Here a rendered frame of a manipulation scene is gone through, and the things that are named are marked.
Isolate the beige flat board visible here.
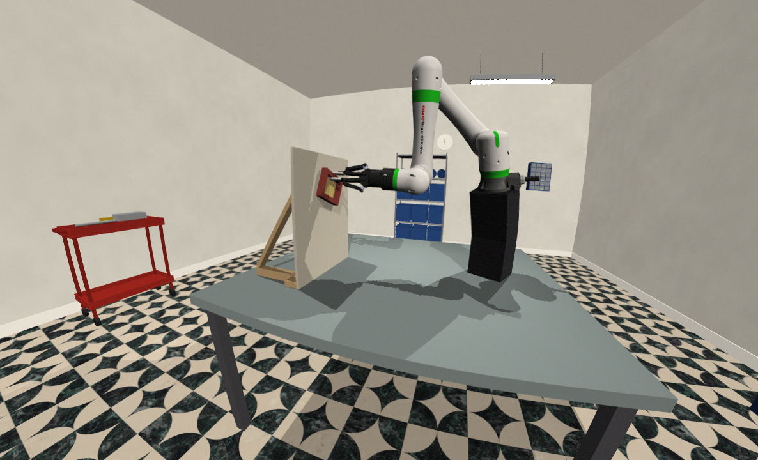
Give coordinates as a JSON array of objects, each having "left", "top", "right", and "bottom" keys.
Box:
[{"left": 291, "top": 147, "right": 348, "bottom": 289}]

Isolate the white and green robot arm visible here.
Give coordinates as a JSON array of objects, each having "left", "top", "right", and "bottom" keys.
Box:
[{"left": 380, "top": 56, "right": 539, "bottom": 195}]

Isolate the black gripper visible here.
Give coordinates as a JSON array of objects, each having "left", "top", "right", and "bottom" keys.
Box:
[{"left": 329, "top": 163, "right": 382, "bottom": 193}]

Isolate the red rectangular frame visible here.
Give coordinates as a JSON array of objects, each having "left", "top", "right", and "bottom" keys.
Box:
[{"left": 316, "top": 167, "right": 343, "bottom": 206}]

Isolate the tan wooden support brace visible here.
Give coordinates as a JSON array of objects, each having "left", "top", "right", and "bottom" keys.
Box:
[{"left": 256, "top": 195, "right": 297, "bottom": 289}]

